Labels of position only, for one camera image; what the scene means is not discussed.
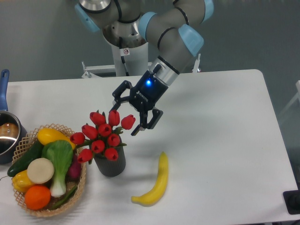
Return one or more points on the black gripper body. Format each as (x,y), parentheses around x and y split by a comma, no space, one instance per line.
(147,91)

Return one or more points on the red tulip bouquet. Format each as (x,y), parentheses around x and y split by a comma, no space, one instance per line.
(103,138)

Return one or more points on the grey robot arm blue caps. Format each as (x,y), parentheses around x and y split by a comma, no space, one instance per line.
(156,47)

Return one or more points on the dark grey ribbed vase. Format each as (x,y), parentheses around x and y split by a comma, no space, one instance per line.
(111,162)

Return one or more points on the yellow banana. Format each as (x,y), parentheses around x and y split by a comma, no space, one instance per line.
(156,193)

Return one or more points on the yellow squash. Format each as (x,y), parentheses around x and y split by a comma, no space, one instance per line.
(49,135)

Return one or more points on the green bok choy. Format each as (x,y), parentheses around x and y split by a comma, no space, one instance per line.
(60,153)

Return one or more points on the purple red onion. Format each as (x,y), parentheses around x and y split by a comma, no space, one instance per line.
(74,170)

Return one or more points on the dark green cucumber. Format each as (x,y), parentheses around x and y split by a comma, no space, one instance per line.
(34,152)

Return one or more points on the beige round bun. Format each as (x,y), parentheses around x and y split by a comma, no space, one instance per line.
(40,170)

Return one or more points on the woven wicker basket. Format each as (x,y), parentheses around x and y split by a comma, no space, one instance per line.
(25,143)

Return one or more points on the green chili pepper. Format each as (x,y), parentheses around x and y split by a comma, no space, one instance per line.
(64,199)

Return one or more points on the yellow bell pepper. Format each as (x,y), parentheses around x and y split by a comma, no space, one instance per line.
(21,182)

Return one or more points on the orange fruit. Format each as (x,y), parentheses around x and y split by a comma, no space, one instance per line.
(37,197)

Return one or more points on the black device at table edge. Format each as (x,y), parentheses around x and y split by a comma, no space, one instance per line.
(292,201)

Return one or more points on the blue handled saucepan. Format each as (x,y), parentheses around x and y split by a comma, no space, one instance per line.
(11,129)

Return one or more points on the white frame at right edge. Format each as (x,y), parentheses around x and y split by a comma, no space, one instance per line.
(293,103)

